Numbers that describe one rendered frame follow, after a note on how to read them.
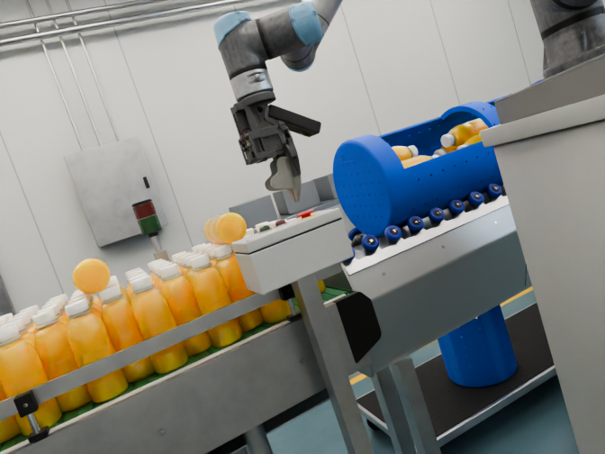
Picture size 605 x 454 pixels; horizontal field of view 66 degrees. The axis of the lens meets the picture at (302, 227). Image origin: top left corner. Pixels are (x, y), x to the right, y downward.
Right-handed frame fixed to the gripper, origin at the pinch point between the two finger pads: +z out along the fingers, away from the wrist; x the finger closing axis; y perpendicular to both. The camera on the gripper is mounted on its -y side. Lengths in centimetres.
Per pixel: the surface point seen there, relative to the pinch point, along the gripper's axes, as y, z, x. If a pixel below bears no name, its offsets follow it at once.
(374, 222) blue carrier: -30.4, 15.3, -26.0
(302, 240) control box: 4.2, 8.2, 5.0
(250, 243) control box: 13.8, 5.2, 5.0
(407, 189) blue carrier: -36.0, 8.5, -15.0
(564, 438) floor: -83, 115, -34
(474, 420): -60, 101, -49
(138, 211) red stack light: 24, -9, -63
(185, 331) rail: 28.3, 18.3, -8.3
